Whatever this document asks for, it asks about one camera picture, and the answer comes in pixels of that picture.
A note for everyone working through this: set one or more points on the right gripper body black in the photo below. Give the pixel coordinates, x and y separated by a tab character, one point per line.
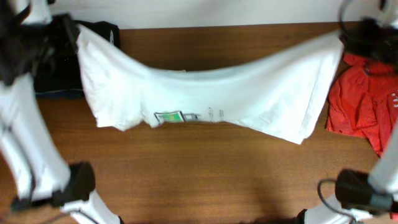
370	43

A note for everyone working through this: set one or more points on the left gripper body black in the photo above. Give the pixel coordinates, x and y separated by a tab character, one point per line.
58	50

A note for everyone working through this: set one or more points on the white t-shirt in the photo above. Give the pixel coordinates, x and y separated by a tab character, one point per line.
281	95

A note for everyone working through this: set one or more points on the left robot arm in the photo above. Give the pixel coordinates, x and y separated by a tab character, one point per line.
31	40

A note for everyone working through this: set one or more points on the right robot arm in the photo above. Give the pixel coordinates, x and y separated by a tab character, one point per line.
354	196

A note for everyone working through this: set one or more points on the black folded garment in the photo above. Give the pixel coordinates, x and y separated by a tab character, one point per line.
65	75

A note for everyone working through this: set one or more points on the red hooded garment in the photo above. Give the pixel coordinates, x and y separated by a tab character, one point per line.
363	102

